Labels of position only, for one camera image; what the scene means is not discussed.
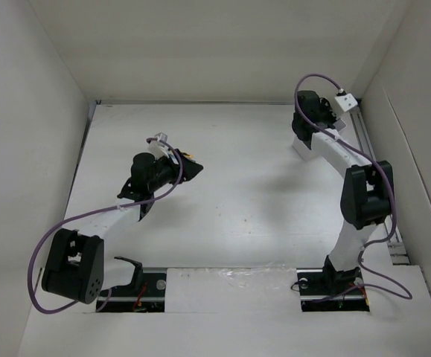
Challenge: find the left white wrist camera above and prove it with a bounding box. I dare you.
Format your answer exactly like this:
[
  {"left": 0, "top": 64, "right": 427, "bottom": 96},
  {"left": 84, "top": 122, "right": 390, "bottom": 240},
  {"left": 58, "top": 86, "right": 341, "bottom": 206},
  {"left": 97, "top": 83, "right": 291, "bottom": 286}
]
[{"left": 147, "top": 132, "right": 172, "bottom": 159}]

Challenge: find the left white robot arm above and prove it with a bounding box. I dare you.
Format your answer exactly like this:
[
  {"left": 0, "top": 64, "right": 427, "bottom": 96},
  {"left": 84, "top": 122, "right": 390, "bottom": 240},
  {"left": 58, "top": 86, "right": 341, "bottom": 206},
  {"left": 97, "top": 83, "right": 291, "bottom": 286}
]
[{"left": 42, "top": 149, "right": 203, "bottom": 304}]

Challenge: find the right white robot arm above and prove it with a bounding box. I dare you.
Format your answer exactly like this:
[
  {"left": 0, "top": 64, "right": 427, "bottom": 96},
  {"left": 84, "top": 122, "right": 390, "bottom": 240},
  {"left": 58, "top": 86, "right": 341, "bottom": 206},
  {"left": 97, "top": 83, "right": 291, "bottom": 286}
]
[{"left": 292, "top": 91, "right": 392, "bottom": 295}]

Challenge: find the white three-compartment container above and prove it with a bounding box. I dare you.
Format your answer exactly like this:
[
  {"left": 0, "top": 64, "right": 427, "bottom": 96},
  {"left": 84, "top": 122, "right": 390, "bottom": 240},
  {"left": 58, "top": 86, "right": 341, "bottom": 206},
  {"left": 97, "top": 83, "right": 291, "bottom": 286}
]
[{"left": 292, "top": 117, "right": 347, "bottom": 162}]

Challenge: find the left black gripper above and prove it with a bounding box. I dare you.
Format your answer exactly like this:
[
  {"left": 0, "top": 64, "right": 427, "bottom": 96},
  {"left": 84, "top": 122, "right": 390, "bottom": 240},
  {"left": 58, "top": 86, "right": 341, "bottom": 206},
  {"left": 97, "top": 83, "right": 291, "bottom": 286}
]
[{"left": 148, "top": 149, "right": 202, "bottom": 193}]

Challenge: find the aluminium side rail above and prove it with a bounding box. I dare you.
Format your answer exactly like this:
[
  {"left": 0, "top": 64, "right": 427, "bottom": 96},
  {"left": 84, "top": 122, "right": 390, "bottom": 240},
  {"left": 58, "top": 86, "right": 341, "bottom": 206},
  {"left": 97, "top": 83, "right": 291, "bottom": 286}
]
[{"left": 350, "top": 106, "right": 411, "bottom": 266}]

